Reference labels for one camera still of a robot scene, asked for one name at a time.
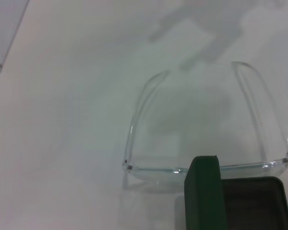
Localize green glasses case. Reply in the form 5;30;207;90
183;155;288;230

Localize clear plastic glasses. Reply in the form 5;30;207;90
121;61;288;190

